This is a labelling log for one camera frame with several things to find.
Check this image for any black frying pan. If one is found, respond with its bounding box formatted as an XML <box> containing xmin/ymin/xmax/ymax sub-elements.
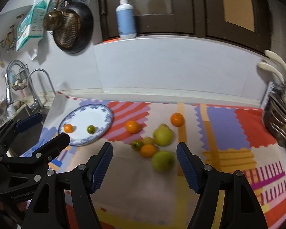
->
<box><xmin>54</xmin><ymin>2</ymin><xmax>94</xmax><ymax>54</ymax></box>

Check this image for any small orange kumquat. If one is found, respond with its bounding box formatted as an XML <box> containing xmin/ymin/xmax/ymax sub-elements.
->
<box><xmin>63</xmin><ymin>123</ymin><xmax>74</xmax><ymax>133</ymax></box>

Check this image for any teal white paper box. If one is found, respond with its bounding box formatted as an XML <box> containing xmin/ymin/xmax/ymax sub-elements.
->
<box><xmin>16</xmin><ymin>0</ymin><xmax>47</xmax><ymax>52</ymax></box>

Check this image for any curved chrome faucet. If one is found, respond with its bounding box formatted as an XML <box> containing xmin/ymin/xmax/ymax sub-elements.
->
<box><xmin>27</xmin><ymin>68</ymin><xmax>57</xmax><ymax>111</ymax></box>

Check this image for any large orange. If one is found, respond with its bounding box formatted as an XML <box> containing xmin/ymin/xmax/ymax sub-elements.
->
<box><xmin>125</xmin><ymin>120</ymin><xmax>141</xmax><ymax>134</ymax></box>
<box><xmin>170</xmin><ymin>113</ymin><xmax>185</xmax><ymax>127</ymax></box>

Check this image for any pull-down chrome faucet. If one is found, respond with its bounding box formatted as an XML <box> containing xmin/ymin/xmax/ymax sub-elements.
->
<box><xmin>4</xmin><ymin>60</ymin><xmax>29</xmax><ymax>106</ymax></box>

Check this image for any blue white porcelain plate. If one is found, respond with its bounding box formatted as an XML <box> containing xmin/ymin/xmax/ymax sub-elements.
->
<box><xmin>58</xmin><ymin>104</ymin><xmax>113</xmax><ymax>147</ymax></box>

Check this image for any steel kitchen sink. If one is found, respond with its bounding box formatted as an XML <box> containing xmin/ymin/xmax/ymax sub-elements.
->
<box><xmin>0</xmin><ymin>100</ymin><xmax>51</xmax><ymax>158</ymax></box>

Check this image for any wire sink caddy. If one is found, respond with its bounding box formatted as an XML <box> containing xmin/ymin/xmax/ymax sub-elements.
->
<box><xmin>9</xmin><ymin>65</ymin><xmax>28</xmax><ymax>91</ymax></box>

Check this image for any cream handled knife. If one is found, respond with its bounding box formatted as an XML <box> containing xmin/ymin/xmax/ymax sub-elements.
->
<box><xmin>264</xmin><ymin>50</ymin><xmax>286</xmax><ymax>72</ymax></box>
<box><xmin>257</xmin><ymin>61</ymin><xmax>285</xmax><ymax>84</ymax></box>

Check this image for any green tomato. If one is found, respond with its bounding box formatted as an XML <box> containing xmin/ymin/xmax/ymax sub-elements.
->
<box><xmin>87</xmin><ymin>125</ymin><xmax>96</xmax><ymax>134</ymax></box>
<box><xmin>131</xmin><ymin>139</ymin><xmax>144</xmax><ymax>151</ymax></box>

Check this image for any steel dish rack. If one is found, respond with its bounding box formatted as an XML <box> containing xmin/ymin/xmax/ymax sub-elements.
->
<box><xmin>260</xmin><ymin>81</ymin><xmax>286</xmax><ymax>151</ymax></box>

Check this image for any small orange mandarin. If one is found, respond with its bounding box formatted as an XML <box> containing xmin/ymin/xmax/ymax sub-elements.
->
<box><xmin>139</xmin><ymin>144</ymin><xmax>158</xmax><ymax>158</ymax></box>

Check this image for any metal mesh strainer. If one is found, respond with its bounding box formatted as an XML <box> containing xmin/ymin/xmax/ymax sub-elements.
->
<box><xmin>43</xmin><ymin>10</ymin><xmax>80</xmax><ymax>48</ymax></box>

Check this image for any blue white pump bottle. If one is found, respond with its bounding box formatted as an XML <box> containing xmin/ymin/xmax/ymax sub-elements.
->
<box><xmin>116</xmin><ymin>0</ymin><xmax>137</xmax><ymax>39</ymax></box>

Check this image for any colourful patterned table mat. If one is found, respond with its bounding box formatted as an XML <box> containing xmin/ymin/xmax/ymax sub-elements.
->
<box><xmin>21</xmin><ymin>90</ymin><xmax>286</xmax><ymax>229</ymax></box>

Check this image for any green apple back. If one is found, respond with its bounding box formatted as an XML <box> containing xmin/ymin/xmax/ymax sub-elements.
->
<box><xmin>153</xmin><ymin>127</ymin><xmax>174</xmax><ymax>147</ymax></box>

